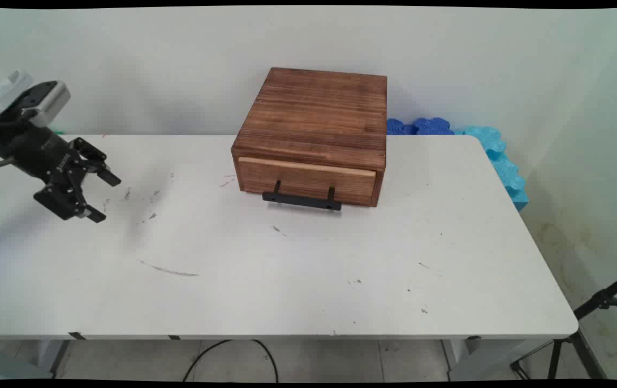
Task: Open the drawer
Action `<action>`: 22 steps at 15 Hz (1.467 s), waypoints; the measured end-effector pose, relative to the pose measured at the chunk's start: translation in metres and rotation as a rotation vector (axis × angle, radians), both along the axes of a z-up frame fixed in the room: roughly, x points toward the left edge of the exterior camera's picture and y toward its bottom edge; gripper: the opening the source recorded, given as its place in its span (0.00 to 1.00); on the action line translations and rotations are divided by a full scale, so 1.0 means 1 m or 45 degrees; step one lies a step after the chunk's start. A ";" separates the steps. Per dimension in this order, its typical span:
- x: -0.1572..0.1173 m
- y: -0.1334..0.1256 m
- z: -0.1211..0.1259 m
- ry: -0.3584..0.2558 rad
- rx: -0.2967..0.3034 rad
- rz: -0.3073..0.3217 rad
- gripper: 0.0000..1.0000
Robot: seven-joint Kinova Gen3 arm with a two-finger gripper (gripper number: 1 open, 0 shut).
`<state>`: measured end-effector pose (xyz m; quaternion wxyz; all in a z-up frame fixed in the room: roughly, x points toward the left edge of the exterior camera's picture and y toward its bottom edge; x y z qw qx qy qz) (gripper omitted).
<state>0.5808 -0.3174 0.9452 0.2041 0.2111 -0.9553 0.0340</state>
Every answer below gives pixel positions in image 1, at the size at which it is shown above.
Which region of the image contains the white grey wrist camera box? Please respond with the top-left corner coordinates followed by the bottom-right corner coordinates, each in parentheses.
top-left (5, 80), bottom-right (72, 128)

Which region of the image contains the black tripod stand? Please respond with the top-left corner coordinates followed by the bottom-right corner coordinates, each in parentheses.
top-left (510, 268), bottom-right (617, 381)

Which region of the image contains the light blue foam mat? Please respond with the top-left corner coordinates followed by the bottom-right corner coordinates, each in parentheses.
top-left (454, 126), bottom-right (530, 212)

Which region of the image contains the dark blue foam mat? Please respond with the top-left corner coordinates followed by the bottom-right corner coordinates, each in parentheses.
top-left (386, 117), bottom-right (455, 136)

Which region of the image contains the dark wooden drawer cabinet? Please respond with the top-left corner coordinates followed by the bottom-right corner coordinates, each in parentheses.
top-left (231, 67), bottom-right (388, 208)

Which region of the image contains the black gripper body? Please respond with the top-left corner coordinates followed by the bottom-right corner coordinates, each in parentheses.
top-left (0, 122), bottom-right (84, 180)

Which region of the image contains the black floor cable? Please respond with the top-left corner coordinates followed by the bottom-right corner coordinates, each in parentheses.
top-left (183, 339), bottom-right (280, 384)

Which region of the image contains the grey table leg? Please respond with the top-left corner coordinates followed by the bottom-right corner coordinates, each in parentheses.
top-left (48, 339), bottom-right (73, 379)

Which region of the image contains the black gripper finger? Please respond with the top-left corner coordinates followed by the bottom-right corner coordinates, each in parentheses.
top-left (33, 181), bottom-right (107, 224)
top-left (70, 137), bottom-right (122, 188)

